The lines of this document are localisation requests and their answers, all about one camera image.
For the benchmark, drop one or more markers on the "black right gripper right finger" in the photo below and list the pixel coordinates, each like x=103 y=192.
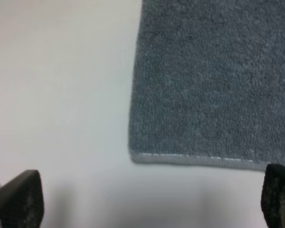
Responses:
x=273 y=196

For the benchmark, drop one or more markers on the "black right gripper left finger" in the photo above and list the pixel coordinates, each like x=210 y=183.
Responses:
x=21 y=201

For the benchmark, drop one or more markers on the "grey towel with orange stripe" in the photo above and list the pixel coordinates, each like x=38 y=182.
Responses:
x=209 y=84

